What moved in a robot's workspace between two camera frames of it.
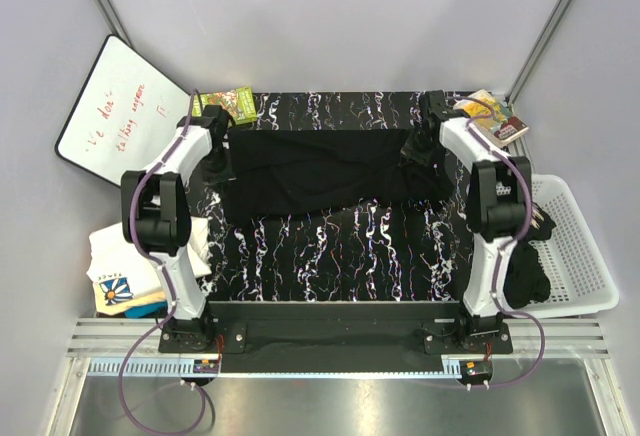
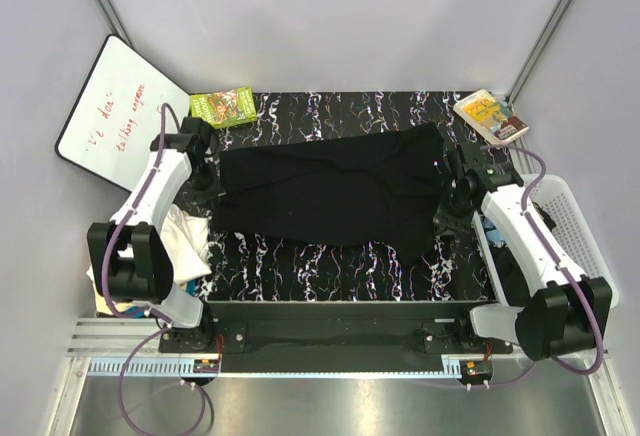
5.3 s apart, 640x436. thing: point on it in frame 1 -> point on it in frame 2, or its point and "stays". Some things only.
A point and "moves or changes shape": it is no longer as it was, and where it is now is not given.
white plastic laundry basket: [575, 267] stays
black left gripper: [213, 179] -> [213, 170]
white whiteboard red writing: [124, 115] stays
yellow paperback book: [491, 116] stays
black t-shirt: [276, 172] moves or changes shape
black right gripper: [410, 154] -> [444, 223]
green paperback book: [240, 103] stays
